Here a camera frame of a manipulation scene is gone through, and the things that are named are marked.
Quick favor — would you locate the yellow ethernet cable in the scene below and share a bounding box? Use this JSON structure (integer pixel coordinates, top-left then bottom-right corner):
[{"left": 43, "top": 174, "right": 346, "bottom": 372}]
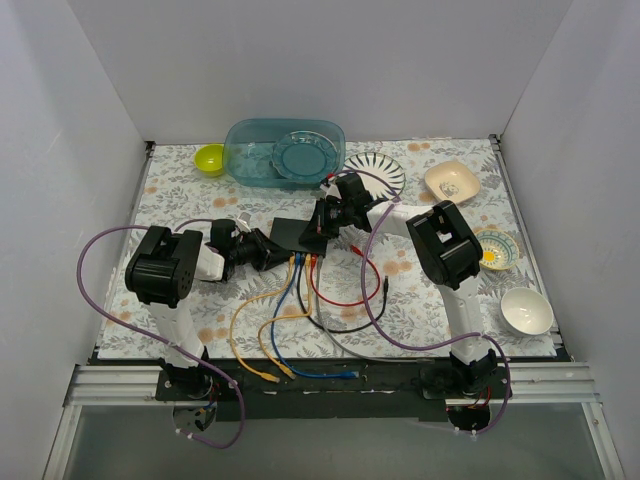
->
[
  {"left": 257, "top": 254, "right": 313, "bottom": 380},
  {"left": 229, "top": 253, "right": 297, "bottom": 384}
]

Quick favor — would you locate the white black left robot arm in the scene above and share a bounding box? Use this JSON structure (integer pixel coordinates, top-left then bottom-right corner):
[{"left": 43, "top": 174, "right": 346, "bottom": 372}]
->
[{"left": 125, "top": 219, "right": 291, "bottom": 400}]

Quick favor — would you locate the teal plastic tub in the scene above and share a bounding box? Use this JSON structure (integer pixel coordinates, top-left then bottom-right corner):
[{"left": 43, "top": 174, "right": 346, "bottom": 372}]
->
[{"left": 223, "top": 118, "right": 346, "bottom": 190}]

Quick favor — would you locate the white round bowl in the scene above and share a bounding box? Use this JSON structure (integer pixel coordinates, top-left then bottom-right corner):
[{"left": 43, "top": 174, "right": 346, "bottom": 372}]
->
[{"left": 500, "top": 287, "right": 554, "bottom": 336}]

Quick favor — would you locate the blue ethernet cable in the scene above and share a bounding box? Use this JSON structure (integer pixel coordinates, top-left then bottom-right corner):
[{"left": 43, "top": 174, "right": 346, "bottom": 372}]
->
[{"left": 270, "top": 253, "right": 360, "bottom": 380}]

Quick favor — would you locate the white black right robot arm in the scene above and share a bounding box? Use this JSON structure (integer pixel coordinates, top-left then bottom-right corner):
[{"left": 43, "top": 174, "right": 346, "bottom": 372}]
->
[{"left": 299, "top": 173, "right": 501, "bottom": 398}]

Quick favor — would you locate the black ethernet cable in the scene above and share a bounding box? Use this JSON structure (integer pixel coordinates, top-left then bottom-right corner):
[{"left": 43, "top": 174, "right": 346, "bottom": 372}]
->
[{"left": 297, "top": 261, "right": 394, "bottom": 335}]

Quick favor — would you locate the lime green bowl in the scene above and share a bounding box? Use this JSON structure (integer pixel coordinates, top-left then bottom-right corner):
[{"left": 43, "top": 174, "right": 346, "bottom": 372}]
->
[{"left": 194, "top": 143, "right": 225, "bottom": 177}]

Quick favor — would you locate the grey ethernet cable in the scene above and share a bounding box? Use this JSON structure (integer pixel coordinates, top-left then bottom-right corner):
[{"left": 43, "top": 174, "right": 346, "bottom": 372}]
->
[{"left": 313, "top": 255, "right": 436, "bottom": 362}]

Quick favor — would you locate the black network switch box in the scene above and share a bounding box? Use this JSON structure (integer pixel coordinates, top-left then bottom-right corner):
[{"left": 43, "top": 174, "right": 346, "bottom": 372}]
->
[{"left": 269, "top": 217, "right": 311, "bottom": 254}]

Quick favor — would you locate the white black striped plate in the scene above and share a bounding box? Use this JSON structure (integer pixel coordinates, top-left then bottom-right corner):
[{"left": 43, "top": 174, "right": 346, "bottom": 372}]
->
[{"left": 343, "top": 152, "right": 406, "bottom": 200}]

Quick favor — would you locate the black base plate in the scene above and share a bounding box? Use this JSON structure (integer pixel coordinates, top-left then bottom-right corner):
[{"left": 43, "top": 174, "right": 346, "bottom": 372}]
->
[{"left": 155, "top": 359, "right": 506, "bottom": 422}]

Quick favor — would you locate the aluminium front rail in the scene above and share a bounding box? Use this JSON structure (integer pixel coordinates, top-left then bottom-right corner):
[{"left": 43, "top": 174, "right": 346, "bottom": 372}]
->
[{"left": 65, "top": 362, "right": 600, "bottom": 406}]

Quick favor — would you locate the cream square bowl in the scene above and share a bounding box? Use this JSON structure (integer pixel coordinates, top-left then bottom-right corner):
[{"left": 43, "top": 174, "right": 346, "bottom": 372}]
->
[{"left": 424, "top": 161, "right": 481, "bottom": 204}]

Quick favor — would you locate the green patterned small bowl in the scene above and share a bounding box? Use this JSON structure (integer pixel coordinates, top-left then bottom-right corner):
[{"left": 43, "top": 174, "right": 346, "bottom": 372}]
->
[{"left": 476, "top": 229, "right": 520, "bottom": 271}]

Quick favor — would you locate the red ethernet cable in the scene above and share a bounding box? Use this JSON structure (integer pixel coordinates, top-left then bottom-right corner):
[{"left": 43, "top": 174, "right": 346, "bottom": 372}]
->
[{"left": 309, "top": 244, "right": 382, "bottom": 307}]

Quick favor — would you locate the floral tablecloth mat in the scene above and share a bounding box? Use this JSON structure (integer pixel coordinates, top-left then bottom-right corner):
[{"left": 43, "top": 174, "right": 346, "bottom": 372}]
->
[{"left": 98, "top": 138, "right": 559, "bottom": 361}]

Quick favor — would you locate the clear glass plate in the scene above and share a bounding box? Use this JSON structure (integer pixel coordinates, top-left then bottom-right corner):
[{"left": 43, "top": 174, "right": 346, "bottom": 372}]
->
[{"left": 272, "top": 130, "right": 339, "bottom": 183}]

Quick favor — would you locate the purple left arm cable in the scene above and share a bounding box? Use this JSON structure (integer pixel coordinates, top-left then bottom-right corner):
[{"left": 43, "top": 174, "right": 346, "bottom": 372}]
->
[{"left": 75, "top": 218, "right": 247, "bottom": 449}]

